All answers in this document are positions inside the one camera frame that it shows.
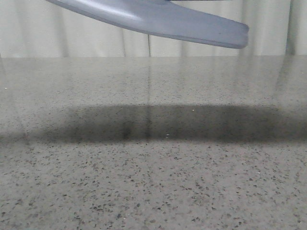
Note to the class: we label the light blue slipper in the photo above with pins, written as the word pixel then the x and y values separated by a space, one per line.
pixel 165 19

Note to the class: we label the pale green curtain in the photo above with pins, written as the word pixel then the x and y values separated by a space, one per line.
pixel 37 28

